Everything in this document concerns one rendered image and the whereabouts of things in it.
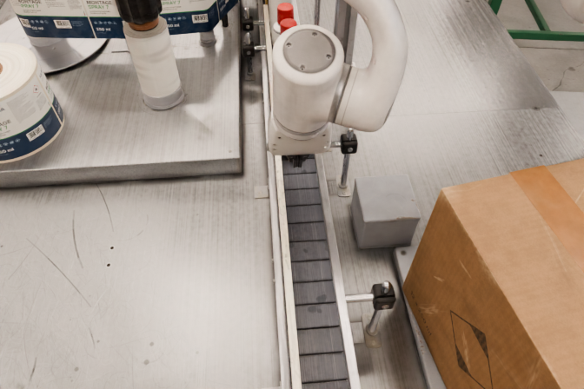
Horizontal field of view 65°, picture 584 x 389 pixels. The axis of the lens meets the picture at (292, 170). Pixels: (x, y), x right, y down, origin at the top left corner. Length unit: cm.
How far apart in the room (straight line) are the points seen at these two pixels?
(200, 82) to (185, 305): 53
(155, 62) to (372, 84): 55
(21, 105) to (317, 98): 62
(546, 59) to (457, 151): 202
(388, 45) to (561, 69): 250
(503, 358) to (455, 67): 87
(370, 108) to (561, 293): 28
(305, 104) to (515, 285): 31
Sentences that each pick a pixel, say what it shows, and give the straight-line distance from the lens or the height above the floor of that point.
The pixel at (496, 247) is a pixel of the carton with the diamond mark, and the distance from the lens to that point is 56.
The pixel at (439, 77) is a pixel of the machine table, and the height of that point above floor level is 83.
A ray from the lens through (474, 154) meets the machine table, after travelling 107.
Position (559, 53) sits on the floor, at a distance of 313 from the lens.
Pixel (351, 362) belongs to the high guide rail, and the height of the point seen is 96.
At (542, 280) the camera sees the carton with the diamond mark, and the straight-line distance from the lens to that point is 56.
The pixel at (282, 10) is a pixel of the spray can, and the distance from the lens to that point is 95.
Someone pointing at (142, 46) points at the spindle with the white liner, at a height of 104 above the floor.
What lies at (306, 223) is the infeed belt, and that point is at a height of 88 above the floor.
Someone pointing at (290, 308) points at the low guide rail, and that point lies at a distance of 71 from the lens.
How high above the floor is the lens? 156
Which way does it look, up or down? 49 degrees down
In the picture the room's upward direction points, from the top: straight up
